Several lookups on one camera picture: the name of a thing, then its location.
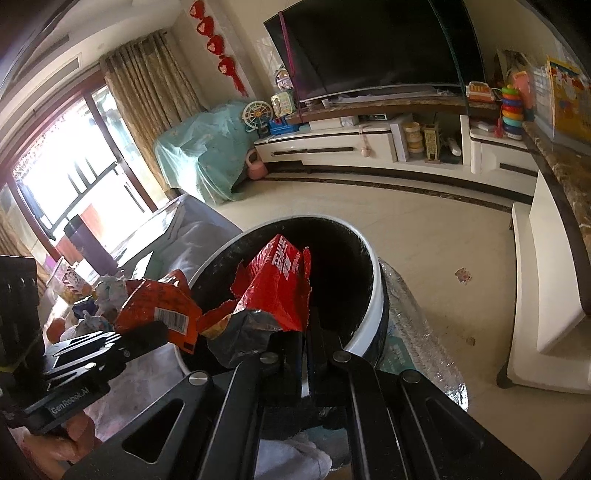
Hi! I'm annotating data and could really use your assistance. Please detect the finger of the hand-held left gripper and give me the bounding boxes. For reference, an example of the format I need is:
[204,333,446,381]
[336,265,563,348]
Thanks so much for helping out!
[42,356,127,394]
[45,320,170,361]

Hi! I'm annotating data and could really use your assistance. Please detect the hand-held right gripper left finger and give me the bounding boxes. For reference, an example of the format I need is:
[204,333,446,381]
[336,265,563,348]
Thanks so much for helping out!
[60,330,308,480]

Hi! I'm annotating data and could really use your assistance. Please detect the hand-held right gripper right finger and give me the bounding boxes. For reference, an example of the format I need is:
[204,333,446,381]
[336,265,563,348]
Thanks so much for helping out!
[307,318,543,480]

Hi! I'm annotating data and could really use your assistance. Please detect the orange snack packet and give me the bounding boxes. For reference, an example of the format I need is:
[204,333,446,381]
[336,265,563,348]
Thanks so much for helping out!
[113,270,202,355]

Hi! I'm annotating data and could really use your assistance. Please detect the white tissue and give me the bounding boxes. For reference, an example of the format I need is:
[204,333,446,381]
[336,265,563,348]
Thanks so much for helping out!
[95,272,127,319]
[74,311,114,337]

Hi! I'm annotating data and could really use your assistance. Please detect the white rimmed trash bin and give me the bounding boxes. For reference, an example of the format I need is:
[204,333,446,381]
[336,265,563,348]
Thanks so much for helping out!
[178,215,386,402]

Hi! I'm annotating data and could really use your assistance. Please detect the red snack packet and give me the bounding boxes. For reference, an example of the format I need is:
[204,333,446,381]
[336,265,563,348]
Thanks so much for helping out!
[198,234,312,367]

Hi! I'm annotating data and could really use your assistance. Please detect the black bin liner bag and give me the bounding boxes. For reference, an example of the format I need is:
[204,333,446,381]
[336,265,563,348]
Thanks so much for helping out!
[191,217,384,370]

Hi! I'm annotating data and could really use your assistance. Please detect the person's left hand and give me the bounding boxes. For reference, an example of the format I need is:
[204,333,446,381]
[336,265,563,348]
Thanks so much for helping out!
[21,410,99,468]

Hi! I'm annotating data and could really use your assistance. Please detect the clear snack jar striped label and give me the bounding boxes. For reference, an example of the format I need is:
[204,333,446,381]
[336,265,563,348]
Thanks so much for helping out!
[60,263,98,301]

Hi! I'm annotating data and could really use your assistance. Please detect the bubble wrap sheet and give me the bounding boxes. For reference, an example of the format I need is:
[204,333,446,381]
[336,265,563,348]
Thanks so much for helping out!
[378,258,469,416]

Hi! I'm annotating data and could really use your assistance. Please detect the purple tumbler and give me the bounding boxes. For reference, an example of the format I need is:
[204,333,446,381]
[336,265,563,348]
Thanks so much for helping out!
[62,215,116,273]

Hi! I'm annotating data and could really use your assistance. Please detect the sliding balcony glass door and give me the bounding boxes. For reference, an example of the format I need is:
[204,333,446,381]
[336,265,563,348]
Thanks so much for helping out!
[0,83,158,259]

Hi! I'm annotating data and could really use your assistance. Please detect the pink toy kettle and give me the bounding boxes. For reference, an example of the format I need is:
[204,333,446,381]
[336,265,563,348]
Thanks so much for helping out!
[245,150,269,182]

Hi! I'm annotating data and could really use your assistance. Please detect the teal furniture cover cloth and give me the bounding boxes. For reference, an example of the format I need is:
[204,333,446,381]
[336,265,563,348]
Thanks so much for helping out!
[154,99,259,206]

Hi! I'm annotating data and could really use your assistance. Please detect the white television cabinet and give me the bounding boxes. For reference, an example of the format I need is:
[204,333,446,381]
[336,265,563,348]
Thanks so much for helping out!
[254,83,541,204]

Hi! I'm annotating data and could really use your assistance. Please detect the blue toy set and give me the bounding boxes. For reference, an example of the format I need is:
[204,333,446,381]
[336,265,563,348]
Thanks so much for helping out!
[269,117,301,136]

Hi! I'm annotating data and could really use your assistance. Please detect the white box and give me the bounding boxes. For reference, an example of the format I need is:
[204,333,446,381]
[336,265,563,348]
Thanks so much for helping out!
[390,115,411,162]

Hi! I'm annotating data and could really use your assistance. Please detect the stacked yellow white containers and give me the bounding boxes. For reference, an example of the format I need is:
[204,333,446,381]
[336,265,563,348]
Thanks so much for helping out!
[404,122,426,155]

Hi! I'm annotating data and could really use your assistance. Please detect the white side cabinet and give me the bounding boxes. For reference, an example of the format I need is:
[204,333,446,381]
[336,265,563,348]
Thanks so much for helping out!
[496,120,591,393]

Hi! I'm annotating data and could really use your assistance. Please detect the wooden grid block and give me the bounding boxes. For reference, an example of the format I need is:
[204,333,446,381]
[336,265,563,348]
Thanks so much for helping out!
[424,124,440,164]

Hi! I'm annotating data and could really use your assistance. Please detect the beige patterned curtain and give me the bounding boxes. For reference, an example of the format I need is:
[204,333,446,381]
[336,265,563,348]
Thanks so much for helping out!
[99,30,204,208]

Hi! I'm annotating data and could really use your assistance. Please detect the toy ferris wheel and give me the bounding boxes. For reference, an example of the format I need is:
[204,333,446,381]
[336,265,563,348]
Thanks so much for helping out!
[240,100,275,137]

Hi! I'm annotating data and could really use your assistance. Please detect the green toy phone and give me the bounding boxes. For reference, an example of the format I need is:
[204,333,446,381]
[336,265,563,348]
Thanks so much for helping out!
[270,90,296,118]

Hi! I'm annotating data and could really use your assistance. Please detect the orange white toy register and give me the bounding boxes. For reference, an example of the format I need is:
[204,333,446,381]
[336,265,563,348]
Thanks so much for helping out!
[467,80,502,104]

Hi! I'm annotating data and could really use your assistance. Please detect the black flat television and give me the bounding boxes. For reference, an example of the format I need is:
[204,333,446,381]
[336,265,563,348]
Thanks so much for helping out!
[264,0,485,104]

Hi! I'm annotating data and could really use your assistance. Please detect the yellow picture poster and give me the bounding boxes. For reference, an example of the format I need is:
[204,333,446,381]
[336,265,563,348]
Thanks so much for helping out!
[545,58,591,144]

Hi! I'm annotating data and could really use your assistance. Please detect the red hanging decoration string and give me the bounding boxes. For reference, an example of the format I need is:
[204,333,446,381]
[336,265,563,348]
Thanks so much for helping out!
[189,0,247,95]

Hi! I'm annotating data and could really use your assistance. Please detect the rainbow stacking ring toy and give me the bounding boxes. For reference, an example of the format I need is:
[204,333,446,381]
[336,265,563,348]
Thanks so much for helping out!
[501,85,525,139]

